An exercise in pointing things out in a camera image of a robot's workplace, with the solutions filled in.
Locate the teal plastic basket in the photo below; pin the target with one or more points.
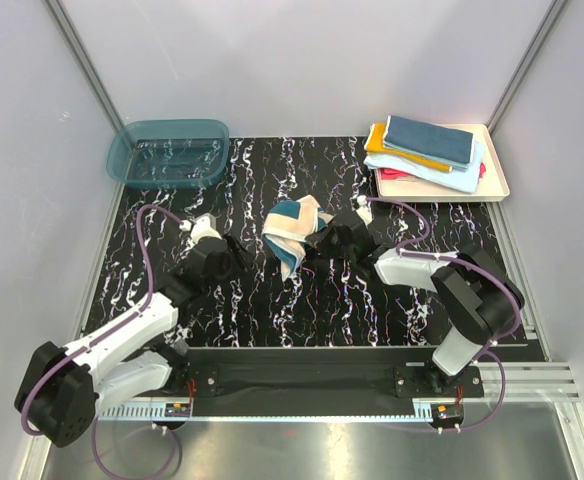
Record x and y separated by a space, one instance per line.
169 154

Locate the black marble pattern mat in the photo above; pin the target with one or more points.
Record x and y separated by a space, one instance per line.
325 305

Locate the blue beige patterned towel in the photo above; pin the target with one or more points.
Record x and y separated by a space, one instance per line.
446 145

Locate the pink folded towel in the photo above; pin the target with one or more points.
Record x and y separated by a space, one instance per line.
390 174

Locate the white plastic tray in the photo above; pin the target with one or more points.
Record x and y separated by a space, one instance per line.
492 187

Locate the teal beige bordered towel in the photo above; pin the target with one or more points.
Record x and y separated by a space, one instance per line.
286 227

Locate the light blue folded towel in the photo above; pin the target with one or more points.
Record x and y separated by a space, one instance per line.
465 181

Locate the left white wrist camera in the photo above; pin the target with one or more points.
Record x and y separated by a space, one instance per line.
201 227

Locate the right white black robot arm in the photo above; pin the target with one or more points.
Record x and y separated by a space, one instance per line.
483 305

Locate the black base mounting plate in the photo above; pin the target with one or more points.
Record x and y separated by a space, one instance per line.
314 383

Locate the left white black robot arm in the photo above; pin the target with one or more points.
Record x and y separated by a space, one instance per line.
65 388

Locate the yellow bear towel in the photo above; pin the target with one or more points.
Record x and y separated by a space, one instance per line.
374 144

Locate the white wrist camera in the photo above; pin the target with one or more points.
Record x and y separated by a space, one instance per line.
201 227
363 210

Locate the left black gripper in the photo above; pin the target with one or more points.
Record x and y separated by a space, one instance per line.
237 255

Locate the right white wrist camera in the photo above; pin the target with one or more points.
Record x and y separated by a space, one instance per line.
363 210

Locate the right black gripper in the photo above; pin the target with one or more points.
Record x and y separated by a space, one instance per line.
320 239

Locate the slotted aluminium cable rail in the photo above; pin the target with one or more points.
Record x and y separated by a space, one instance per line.
151 410

